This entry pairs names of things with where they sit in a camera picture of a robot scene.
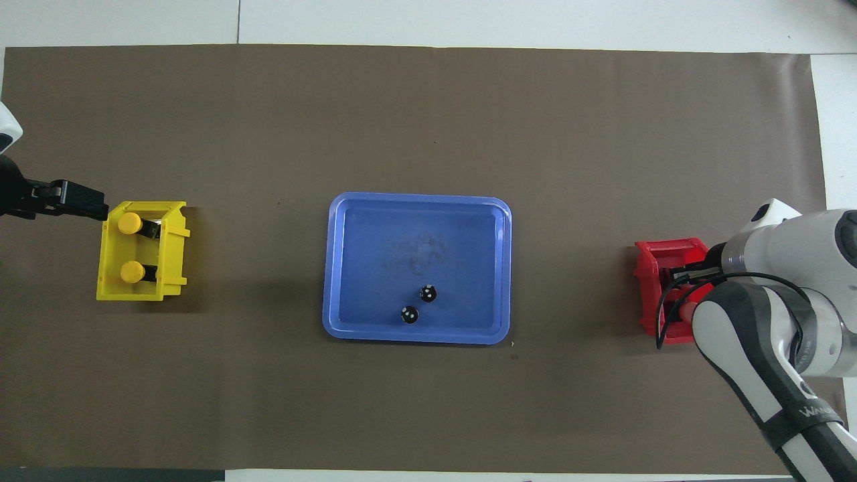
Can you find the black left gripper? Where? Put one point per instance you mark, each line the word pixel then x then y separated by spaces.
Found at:
pixel 20 194

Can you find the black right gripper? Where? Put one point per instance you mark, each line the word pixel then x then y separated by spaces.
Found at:
pixel 716 258

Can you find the yellow push button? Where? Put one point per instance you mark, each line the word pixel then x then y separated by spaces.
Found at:
pixel 129 223
pixel 132 271

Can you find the red push button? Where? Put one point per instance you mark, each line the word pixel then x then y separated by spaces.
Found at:
pixel 693 308

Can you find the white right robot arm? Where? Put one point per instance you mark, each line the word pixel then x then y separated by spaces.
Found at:
pixel 823 248

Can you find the blue plastic tray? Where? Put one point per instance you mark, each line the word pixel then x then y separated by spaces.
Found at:
pixel 375 268

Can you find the red plastic bin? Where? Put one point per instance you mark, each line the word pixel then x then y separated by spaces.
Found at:
pixel 649 294

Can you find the yellow plastic bin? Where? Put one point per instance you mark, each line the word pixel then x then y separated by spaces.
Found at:
pixel 173 254

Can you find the black cylindrical capacitor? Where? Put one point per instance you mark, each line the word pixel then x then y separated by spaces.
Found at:
pixel 410 314
pixel 428 293

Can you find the brown table mat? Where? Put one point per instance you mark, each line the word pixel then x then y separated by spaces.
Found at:
pixel 428 120

